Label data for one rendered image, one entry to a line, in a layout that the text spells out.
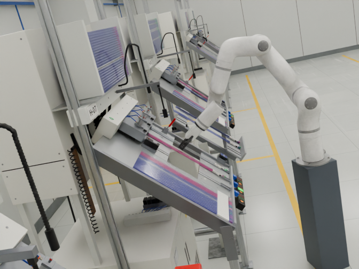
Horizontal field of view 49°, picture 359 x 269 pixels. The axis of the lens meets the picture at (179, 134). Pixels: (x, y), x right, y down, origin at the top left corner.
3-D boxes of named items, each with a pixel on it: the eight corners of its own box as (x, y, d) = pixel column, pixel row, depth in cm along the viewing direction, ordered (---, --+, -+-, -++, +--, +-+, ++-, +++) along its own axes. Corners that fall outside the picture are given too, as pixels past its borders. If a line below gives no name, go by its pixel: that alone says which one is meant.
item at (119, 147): (171, 143, 237) (175, 136, 235) (153, 193, 174) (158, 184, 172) (122, 116, 234) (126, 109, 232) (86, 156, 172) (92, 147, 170)
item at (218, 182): (226, 171, 238) (229, 166, 237) (228, 230, 176) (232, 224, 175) (198, 155, 237) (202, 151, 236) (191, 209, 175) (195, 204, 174)
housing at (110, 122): (127, 121, 235) (138, 101, 230) (104, 149, 188) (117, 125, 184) (115, 114, 234) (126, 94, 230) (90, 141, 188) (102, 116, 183)
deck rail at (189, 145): (225, 174, 241) (231, 166, 239) (225, 175, 239) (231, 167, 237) (123, 115, 236) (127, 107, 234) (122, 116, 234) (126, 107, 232)
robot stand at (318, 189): (332, 251, 256) (318, 151, 236) (349, 266, 239) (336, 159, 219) (306, 260, 253) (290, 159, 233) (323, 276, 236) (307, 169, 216)
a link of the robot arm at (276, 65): (305, 116, 214) (297, 109, 229) (323, 101, 211) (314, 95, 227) (245, 45, 204) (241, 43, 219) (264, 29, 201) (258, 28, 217)
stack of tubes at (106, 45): (129, 74, 225) (116, 26, 217) (104, 93, 176) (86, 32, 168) (108, 78, 227) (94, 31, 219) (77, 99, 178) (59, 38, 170)
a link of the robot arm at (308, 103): (316, 124, 226) (311, 83, 220) (327, 133, 209) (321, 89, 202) (295, 128, 227) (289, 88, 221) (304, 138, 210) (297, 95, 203)
